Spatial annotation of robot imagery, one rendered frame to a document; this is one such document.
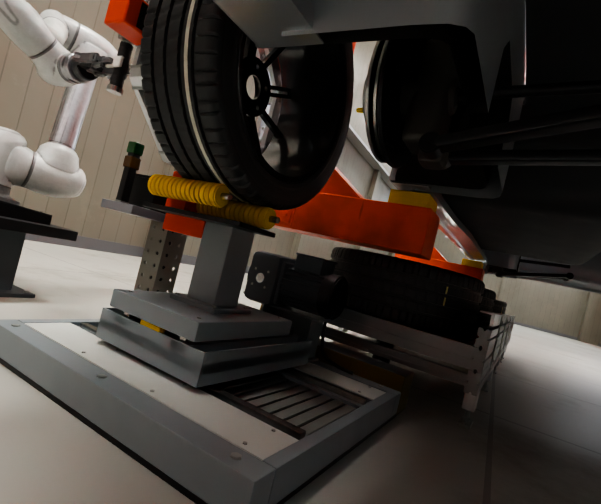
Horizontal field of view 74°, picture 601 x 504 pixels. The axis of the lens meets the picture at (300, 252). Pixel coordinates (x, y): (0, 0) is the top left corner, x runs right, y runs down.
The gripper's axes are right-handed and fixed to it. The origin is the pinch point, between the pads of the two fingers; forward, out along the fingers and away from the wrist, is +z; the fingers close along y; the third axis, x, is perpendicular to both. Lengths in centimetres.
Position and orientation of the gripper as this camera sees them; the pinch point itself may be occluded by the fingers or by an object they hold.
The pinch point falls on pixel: (121, 65)
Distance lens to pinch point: 139.5
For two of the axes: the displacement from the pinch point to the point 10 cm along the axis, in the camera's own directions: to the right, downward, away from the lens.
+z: 8.4, 2.0, -5.0
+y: -4.9, -1.4, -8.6
